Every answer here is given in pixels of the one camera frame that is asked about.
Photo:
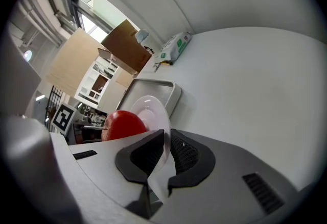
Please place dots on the grey rectangular tray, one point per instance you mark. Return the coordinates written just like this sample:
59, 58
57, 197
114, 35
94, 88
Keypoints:
153, 90

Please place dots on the white wet wipes packet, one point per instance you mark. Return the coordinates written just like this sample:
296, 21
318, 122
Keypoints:
176, 45

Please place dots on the round ceiling lamp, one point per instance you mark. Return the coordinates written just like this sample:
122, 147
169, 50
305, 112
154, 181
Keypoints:
27, 55

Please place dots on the yellow black utility knife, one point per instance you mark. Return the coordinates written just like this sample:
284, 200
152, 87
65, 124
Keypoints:
164, 63

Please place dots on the large open cardboard box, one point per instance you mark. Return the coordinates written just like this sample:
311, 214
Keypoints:
125, 44

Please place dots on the black metal railing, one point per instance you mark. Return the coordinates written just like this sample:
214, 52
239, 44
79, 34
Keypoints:
55, 95

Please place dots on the white shelf unit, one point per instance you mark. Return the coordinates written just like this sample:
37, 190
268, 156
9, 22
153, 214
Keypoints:
85, 85

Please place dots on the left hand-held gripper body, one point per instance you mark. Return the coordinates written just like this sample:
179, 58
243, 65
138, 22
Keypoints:
62, 117

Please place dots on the red apple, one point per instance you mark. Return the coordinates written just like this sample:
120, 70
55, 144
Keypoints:
122, 123

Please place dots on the light brown panel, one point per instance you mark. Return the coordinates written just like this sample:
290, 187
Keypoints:
124, 78

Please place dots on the small white plate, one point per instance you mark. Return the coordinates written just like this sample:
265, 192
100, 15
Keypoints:
150, 108

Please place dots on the white ceiling pipes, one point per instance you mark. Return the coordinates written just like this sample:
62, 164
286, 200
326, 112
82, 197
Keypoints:
38, 24

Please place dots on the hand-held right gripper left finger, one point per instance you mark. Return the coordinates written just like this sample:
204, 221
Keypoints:
102, 164

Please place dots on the light wooden board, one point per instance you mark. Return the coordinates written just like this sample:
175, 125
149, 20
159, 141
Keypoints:
74, 64

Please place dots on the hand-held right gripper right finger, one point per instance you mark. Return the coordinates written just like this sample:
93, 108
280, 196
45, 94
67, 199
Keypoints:
230, 167

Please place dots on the white bottle with cartoon print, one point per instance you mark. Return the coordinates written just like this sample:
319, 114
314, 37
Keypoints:
141, 36

